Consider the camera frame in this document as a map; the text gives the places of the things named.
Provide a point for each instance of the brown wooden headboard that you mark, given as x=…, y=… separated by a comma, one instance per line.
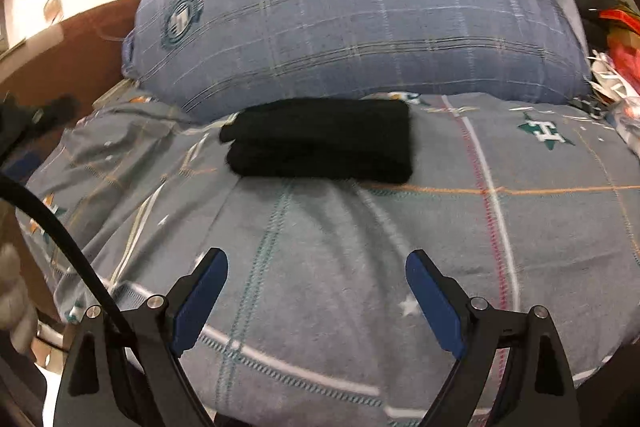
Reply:
x=65, y=52

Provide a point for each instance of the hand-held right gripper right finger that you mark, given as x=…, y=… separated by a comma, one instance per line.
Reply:
x=434, y=307

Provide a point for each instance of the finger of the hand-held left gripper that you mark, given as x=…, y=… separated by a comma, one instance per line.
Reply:
x=55, y=109

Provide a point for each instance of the grey fuzzy cloth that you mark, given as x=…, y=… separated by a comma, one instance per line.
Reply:
x=15, y=302

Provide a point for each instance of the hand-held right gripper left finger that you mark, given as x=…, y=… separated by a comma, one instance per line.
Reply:
x=200, y=307

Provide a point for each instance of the blue plaid pillow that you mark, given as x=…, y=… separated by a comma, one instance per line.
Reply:
x=360, y=17

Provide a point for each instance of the grey printed bed sheet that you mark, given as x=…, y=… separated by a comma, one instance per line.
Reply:
x=350, y=232

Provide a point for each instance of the pile of red white packets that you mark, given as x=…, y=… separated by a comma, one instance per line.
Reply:
x=617, y=67

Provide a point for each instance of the black pants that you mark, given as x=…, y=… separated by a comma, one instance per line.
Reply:
x=325, y=142

